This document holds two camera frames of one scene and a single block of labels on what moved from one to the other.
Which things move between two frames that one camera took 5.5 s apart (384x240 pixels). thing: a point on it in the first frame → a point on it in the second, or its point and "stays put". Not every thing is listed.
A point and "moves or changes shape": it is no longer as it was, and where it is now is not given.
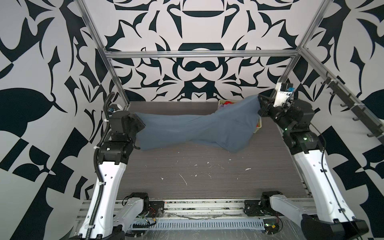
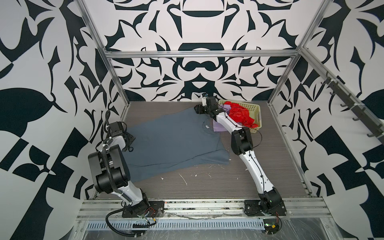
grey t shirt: (233, 127) moves or changes shape
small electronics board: (271, 225) stays put
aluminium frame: (213, 209) stays put
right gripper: (267, 108) → (198, 109)
